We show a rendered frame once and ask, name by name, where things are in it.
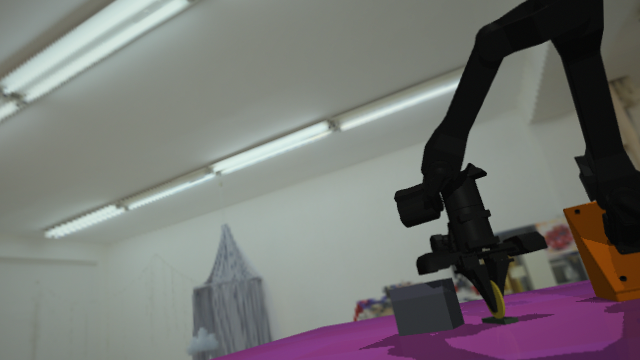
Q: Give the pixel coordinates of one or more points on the gold coin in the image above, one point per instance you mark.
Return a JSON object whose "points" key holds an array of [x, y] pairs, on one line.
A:
{"points": [[499, 301]]}

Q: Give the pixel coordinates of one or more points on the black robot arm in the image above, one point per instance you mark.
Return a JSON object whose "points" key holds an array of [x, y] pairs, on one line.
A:
{"points": [[608, 175]]}

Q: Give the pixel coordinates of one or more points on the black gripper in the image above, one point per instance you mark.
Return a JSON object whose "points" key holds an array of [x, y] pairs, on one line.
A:
{"points": [[472, 232]]}

